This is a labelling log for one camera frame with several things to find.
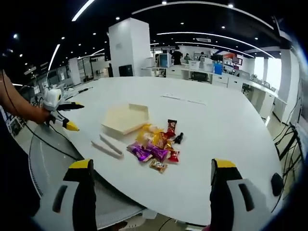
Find row of white desks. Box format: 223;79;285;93
141;64;288;121

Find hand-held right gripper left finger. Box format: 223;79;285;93
32;158;97;231

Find white food tongs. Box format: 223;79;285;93
90;134;125;159

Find black round object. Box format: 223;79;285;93
271;173;284;197

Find beige hexagonal container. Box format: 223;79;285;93
101;103;150;141

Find small black object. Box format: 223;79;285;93
173;131;185;145

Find person's left hand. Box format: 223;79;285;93
33;107;52;126

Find blue-fronted box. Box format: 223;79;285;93
159;53;172;68

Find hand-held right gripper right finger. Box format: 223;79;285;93
208;158;273;231

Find pile of food snacks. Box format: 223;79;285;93
127;119;181;174

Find black metal frame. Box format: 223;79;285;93
274;122;305;169

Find black office chair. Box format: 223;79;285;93
242;84;252;99
191;71;210;82

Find person's dark clothing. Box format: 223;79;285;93
0;105;40;218

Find grey mesh office chair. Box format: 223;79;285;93
28;125;147;231

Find black cabinet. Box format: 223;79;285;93
118;64;133;77

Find white square pillar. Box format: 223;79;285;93
108;17;151;77

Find thin black cable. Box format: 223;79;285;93
1;69;82;161

